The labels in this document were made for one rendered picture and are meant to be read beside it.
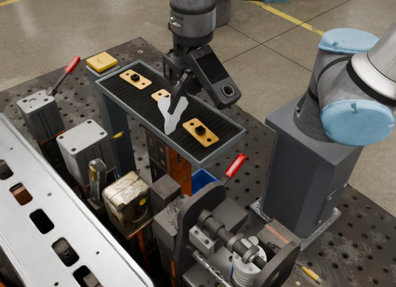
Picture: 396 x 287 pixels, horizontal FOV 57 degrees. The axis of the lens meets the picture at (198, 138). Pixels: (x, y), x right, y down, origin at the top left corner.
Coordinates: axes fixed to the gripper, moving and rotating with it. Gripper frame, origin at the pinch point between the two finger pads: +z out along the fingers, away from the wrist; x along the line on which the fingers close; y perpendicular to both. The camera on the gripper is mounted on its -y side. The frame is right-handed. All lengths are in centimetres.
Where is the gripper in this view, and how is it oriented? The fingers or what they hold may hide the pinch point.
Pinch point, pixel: (199, 122)
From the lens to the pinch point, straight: 75.8
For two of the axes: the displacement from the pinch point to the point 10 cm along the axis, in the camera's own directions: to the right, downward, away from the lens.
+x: -8.0, 4.2, -4.2
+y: -6.0, -5.7, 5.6
